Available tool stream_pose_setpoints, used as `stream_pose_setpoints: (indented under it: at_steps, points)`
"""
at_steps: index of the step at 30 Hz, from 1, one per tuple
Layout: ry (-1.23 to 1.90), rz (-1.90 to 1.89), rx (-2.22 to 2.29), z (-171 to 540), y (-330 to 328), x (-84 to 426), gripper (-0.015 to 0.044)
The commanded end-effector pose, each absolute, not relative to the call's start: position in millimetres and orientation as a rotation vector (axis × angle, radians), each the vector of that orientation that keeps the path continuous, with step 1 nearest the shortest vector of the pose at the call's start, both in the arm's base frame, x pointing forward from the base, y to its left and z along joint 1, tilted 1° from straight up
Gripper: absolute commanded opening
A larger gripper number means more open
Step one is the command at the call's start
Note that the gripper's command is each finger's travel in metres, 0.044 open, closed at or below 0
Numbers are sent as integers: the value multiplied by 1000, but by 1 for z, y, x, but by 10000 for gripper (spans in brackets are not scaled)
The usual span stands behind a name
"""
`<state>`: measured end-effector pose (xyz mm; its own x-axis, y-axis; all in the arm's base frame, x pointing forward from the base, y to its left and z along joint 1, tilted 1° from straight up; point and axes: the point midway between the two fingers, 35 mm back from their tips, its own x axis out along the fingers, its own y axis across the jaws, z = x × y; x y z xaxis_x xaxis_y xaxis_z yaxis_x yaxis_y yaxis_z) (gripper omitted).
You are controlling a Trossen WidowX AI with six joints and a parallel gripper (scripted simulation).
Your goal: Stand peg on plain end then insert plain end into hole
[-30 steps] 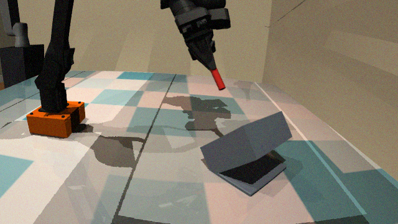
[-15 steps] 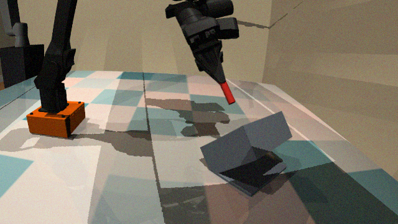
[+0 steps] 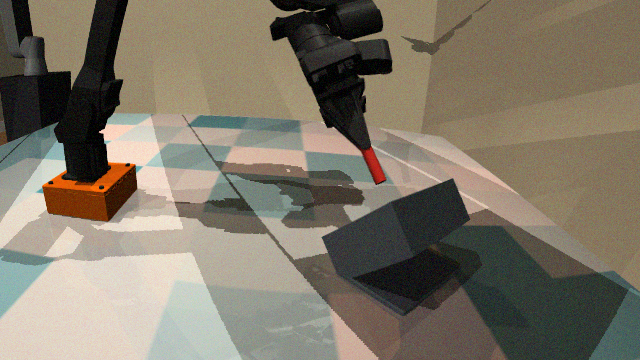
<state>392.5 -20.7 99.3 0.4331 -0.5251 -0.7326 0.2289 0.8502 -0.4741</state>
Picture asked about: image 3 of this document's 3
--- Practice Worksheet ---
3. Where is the red peg with white band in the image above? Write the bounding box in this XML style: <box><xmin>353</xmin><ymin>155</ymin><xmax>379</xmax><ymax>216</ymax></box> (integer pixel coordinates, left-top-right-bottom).
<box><xmin>358</xmin><ymin>146</ymin><xmax>386</xmax><ymax>185</ymax></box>

